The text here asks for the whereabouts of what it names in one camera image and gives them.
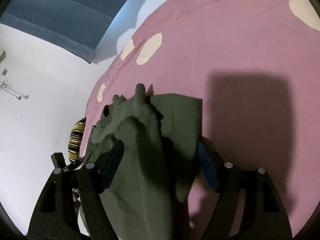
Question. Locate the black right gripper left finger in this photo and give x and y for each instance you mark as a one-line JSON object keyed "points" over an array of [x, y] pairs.
{"points": [[69, 206]]}

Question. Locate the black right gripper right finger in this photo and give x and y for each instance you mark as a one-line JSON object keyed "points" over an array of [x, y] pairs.
{"points": [[264, 215]]}

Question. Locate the dark green small garment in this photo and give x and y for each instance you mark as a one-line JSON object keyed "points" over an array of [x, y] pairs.
{"points": [[147, 198]]}

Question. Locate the person's left hand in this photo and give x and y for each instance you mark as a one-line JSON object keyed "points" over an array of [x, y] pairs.
{"points": [[76, 199]]}

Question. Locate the striped yellow black pillow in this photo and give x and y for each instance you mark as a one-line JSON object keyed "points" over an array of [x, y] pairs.
{"points": [[75, 139]]}

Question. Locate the blue curtain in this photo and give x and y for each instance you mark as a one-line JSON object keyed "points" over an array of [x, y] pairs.
{"points": [[74, 25]]}

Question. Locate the pink bedsheet with cream dots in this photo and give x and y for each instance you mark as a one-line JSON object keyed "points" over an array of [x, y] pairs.
{"points": [[255, 65]]}

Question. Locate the grey wall switch plate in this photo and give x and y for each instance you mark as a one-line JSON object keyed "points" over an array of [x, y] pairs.
{"points": [[4, 72]]}

